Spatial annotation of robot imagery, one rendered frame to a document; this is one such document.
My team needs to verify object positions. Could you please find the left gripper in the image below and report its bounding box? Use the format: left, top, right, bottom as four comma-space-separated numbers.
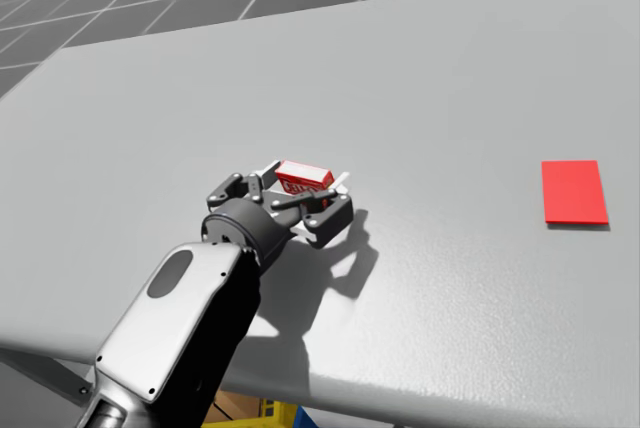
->
201, 159, 355, 277

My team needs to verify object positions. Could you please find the yellow box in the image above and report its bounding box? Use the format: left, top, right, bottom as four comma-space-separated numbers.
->
258, 397, 302, 428

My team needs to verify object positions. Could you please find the red and white carton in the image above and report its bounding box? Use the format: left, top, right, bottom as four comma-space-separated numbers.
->
274, 159, 335, 197

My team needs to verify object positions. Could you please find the brown box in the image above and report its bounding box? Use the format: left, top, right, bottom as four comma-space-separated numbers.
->
209, 390, 262, 424

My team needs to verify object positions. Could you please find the pink pad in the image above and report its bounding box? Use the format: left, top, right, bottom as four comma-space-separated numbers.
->
541, 159, 610, 226

